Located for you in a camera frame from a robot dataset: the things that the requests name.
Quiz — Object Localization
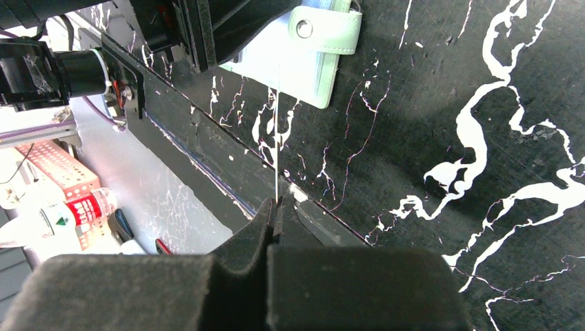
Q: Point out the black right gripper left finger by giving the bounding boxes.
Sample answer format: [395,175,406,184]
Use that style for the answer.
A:
[1,199,277,330]

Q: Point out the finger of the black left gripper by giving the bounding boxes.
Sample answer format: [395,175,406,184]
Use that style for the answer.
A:
[128,0,301,72]

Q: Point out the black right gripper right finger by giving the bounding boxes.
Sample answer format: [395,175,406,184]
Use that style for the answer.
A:
[267,198,470,330]

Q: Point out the mint green card holder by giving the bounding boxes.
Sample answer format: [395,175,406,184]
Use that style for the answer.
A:
[221,1,362,109]

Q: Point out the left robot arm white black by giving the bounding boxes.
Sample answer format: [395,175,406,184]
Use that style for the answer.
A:
[1,1,299,111]

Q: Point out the pink perforated plastic basket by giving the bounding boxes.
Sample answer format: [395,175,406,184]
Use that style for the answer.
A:
[12,141,116,251]

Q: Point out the clear bottle red label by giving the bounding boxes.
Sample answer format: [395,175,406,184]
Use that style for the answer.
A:
[1,188,117,249]

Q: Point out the aluminium frame rail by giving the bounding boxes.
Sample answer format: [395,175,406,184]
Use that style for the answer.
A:
[1,119,77,149]

